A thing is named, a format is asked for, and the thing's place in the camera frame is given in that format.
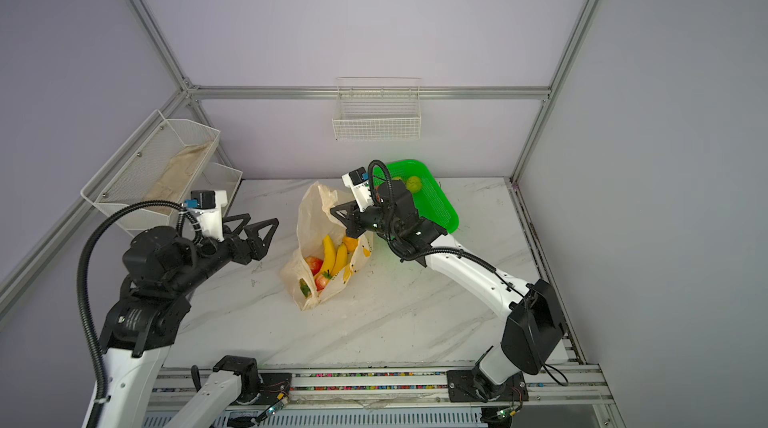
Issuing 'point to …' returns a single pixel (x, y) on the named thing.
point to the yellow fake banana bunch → (333, 263)
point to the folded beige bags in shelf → (172, 181)
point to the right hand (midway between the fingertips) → (330, 210)
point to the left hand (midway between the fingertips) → (262, 222)
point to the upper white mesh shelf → (161, 162)
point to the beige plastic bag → (317, 219)
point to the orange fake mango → (350, 242)
